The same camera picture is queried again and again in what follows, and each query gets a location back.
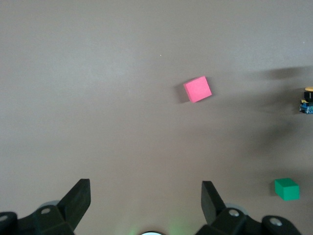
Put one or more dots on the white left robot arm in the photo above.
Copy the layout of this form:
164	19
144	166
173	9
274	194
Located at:
152	233

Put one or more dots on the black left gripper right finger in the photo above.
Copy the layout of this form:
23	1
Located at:
220	220

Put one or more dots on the brown table cover mat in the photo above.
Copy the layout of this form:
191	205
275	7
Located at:
97	98

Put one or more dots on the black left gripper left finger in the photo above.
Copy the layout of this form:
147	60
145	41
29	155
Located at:
61	215

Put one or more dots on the green foam cube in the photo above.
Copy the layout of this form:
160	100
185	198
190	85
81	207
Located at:
286	189

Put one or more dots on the pink foam cube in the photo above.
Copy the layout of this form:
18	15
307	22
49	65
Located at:
197	89

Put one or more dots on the orange capped black push button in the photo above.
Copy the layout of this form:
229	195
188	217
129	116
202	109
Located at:
308	96

